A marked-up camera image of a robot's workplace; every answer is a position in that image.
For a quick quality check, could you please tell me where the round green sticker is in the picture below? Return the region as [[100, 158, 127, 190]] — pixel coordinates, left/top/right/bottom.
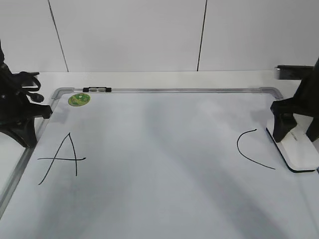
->
[[68, 93, 91, 107]]

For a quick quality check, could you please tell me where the dark object at table edge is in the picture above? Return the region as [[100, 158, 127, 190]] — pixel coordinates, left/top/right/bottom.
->
[[274, 65, 313, 80]]

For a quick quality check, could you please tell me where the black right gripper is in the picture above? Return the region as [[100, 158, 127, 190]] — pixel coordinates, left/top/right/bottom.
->
[[271, 60, 319, 142]]

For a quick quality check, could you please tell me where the white board eraser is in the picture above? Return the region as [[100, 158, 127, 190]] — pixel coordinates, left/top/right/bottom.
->
[[274, 124, 319, 173]]

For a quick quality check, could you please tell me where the black board hanger clip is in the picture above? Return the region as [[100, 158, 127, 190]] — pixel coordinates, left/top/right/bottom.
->
[[82, 87, 112, 93]]

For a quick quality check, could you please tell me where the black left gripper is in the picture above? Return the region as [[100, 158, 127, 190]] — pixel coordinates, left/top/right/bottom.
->
[[0, 51, 52, 148]]

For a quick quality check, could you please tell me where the white board with aluminium frame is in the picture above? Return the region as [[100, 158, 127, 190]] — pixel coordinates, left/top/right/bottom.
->
[[0, 87, 319, 239]]

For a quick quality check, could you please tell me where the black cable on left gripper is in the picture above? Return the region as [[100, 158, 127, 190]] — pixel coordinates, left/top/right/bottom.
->
[[0, 71, 45, 103]]

